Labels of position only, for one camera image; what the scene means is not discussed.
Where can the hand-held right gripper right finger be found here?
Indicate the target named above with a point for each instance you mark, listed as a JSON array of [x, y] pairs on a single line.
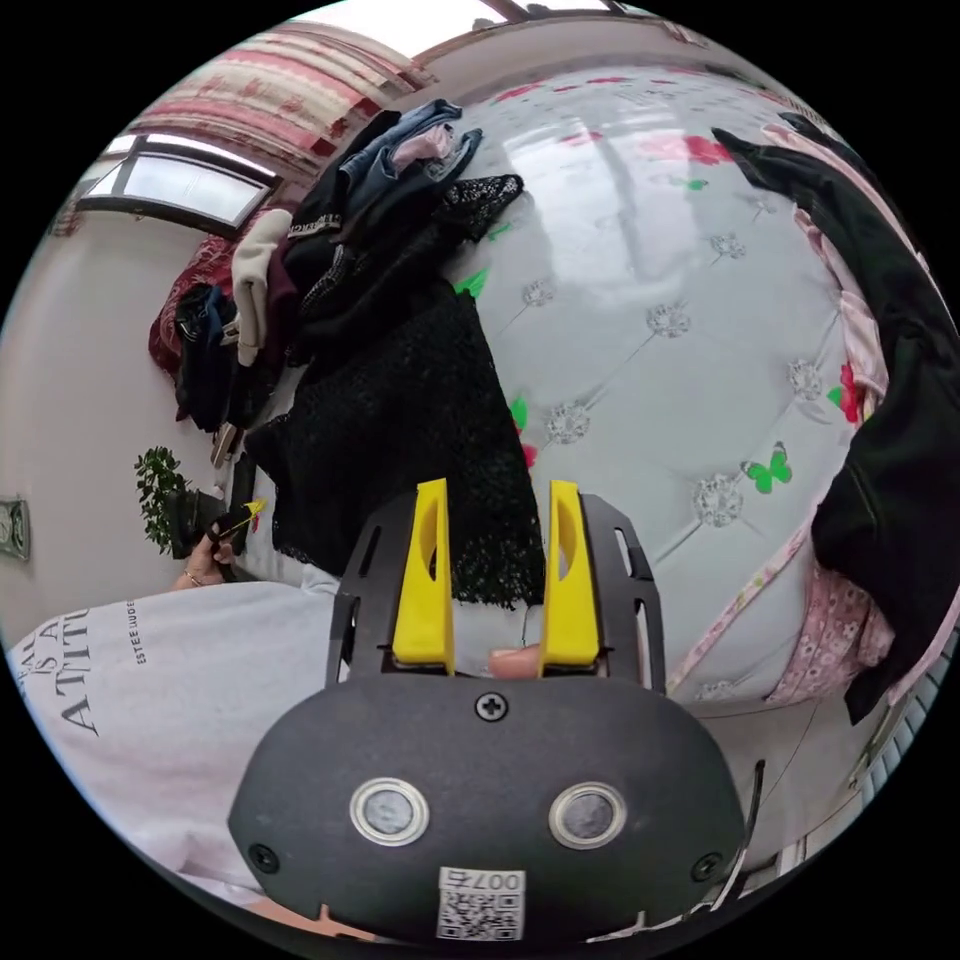
[[571, 600]]

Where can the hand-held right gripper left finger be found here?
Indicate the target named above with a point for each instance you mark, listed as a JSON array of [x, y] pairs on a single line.
[[421, 600]]

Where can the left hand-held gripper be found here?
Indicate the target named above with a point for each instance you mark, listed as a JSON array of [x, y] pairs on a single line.
[[193, 517]]

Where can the black lace skirt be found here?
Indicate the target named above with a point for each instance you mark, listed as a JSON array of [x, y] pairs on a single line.
[[405, 420]]

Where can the person's left hand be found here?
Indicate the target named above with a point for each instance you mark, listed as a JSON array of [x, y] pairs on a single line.
[[201, 574]]

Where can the person's right hand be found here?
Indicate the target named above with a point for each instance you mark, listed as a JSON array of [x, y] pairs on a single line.
[[517, 663]]

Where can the green potted plant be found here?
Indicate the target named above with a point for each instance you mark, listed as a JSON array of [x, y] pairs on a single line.
[[159, 495]]

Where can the person's body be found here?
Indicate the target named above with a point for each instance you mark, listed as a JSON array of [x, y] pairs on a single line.
[[150, 712]]

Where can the window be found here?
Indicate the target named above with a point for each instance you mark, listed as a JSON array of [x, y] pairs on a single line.
[[180, 180]]

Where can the black garment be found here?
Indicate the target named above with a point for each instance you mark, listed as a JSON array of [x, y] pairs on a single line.
[[892, 465]]

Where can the pile of clothes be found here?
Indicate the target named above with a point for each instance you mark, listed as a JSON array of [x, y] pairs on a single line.
[[390, 165]]

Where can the pink striped curtain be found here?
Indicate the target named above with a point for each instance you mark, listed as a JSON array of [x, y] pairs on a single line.
[[285, 82]]

